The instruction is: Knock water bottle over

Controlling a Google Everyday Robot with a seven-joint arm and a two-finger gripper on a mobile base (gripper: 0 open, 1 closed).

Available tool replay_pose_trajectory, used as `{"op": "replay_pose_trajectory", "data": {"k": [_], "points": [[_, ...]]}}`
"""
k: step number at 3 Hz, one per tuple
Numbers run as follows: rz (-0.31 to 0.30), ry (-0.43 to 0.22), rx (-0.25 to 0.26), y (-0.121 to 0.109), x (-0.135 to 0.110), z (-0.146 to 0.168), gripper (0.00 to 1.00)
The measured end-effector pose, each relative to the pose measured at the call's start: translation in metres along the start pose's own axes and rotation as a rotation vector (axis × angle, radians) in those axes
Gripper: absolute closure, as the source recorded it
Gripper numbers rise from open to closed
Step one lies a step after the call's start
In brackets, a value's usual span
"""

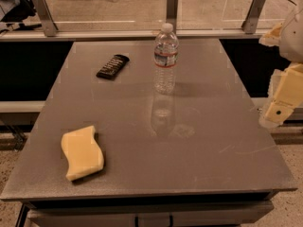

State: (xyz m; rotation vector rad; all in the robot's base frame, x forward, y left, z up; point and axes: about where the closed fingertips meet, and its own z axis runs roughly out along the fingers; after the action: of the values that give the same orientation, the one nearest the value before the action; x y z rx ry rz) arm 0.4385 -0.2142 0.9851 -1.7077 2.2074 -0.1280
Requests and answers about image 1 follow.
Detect right metal fence bracket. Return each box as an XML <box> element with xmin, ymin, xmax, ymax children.
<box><xmin>241</xmin><ymin>0</ymin><xmax>266</xmax><ymax>34</ymax></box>

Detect middle metal fence bracket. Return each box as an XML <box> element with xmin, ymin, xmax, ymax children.
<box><xmin>166</xmin><ymin>0</ymin><xmax>179</xmax><ymax>29</ymax></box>

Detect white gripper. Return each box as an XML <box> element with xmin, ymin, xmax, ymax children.
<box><xmin>258</xmin><ymin>2</ymin><xmax>303</xmax><ymax>129</ymax></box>

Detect yellow wavy sponge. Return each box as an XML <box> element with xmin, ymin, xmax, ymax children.
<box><xmin>61</xmin><ymin>126</ymin><xmax>104</xmax><ymax>182</ymax></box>

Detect left metal fence bracket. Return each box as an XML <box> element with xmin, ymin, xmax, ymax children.
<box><xmin>32</xmin><ymin>0</ymin><xmax>58</xmax><ymax>37</ymax></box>

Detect clear plastic water bottle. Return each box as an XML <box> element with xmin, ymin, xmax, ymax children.
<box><xmin>154</xmin><ymin>23</ymin><xmax>179</xmax><ymax>95</ymax></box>

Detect metal fence bracket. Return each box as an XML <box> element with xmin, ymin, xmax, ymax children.
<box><xmin>241</xmin><ymin>0</ymin><xmax>266</xmax><ymax>34</ymax></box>
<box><xmin>166</xmin><ymin>0</ymin><xmax>179</xmax><ymax>29</ymax></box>
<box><xmin>32</xmin><ymin>0</ymin><xmax>58</xmax><ymax>37</ymax></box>

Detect metal fence rail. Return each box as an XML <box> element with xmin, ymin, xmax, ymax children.
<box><xmin>0</xmin><ymin>28</ymin><xmax>267</xmax><ymax>42</ymax></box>

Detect black remote control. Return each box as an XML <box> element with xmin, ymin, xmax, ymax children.
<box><xmin>96</xmin><ymin>54</ymin><xmax>130</xmax><ymax>79</ymax></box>

